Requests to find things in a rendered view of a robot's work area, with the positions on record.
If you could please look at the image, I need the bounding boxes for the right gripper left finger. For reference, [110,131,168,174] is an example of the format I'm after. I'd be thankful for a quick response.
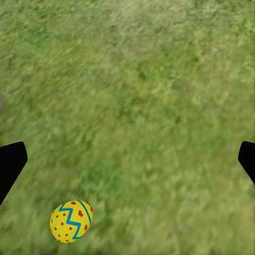
[0,141,28,205]

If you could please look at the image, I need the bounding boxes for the easter egg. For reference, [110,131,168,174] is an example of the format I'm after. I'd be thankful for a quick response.
[49,200,92,243]

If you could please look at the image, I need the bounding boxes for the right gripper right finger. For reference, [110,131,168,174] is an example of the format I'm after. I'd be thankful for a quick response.
[238,141,255,184]

